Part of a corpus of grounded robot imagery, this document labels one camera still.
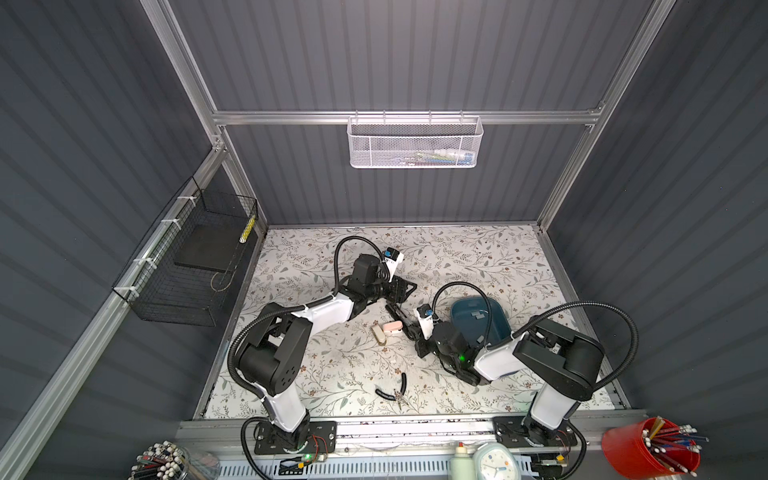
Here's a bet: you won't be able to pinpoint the yellow marker in basket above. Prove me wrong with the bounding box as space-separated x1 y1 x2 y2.
239 215 256 244

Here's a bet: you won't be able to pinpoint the black wire basket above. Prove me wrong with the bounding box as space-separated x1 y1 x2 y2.
113 179 259 327

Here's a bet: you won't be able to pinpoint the beige staple remover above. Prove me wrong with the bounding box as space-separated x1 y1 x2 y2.
371 325 387 346

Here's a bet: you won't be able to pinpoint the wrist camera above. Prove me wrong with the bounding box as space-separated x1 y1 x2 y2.
383 247 404 282
415 304 434 340

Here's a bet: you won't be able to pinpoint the clear jar of markers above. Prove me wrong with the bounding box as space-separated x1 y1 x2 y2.
128 441 222 480

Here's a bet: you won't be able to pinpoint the teal plastic tray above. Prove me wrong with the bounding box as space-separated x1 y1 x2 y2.
450 296 523 383

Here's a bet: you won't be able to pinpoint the black stapler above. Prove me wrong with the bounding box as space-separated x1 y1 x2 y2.
384 302 420 341

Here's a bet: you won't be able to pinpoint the white wire mesh basket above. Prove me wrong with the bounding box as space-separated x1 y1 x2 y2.
346 114 484 169

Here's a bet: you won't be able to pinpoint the white desk clock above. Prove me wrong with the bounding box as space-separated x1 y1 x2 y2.
472 442 522 480

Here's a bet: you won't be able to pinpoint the white glue bottle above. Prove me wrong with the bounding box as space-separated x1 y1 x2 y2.
449 442 477 480

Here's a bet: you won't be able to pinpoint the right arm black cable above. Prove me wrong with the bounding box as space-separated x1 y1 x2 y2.
431 281 640 392

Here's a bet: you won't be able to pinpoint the red pencil cup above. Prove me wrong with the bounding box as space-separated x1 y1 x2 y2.
601 416 709 479

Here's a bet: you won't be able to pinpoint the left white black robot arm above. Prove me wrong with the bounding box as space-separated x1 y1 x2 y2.
227 248 416 434

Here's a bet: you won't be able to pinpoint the black handled pliers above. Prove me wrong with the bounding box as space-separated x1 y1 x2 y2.
374 372 408 411

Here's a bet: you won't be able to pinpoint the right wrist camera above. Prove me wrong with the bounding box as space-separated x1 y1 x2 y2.
415 304 434 340

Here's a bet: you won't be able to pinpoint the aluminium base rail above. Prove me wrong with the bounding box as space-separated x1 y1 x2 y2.
175 409 648 460

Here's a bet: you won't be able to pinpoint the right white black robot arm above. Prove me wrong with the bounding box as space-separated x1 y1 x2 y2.
406 317 604 440

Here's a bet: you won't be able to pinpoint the black pad in basket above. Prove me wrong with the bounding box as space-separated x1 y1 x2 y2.
173 225 245 273

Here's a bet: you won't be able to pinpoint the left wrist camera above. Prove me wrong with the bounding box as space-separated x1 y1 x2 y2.
383 247 404 282

